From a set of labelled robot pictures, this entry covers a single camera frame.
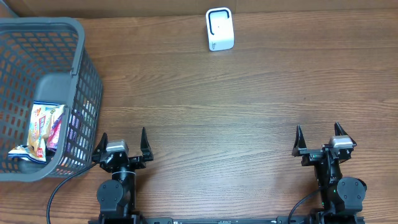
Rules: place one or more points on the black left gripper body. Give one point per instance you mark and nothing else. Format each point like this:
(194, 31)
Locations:
(135, 164)

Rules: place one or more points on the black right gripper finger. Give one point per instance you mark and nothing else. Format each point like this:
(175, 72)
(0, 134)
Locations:
(339, 131)
(300, 146)

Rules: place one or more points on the dark grey plastic basket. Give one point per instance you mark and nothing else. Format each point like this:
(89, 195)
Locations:
(44, 60)

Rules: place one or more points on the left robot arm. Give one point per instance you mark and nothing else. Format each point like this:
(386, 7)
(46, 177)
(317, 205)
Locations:
(117, 196)

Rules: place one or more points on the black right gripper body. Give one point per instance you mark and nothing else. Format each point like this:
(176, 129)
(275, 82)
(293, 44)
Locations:
(311, 157)

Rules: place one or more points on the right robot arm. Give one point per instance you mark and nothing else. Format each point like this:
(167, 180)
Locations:
(342, 197)

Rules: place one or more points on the white barcode scanner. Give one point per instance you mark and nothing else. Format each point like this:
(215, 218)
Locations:
(219, 25)

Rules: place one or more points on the red purple pad packet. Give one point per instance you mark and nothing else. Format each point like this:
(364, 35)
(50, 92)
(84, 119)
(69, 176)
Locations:
(56, 123)

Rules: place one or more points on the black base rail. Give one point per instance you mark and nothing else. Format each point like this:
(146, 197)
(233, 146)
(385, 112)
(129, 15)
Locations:
(278, 220)

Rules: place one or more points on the yellow snack packet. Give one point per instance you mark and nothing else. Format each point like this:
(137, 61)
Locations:
(35, 149)

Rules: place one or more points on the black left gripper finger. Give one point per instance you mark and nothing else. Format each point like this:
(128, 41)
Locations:
(100, 148)
(146, 150)

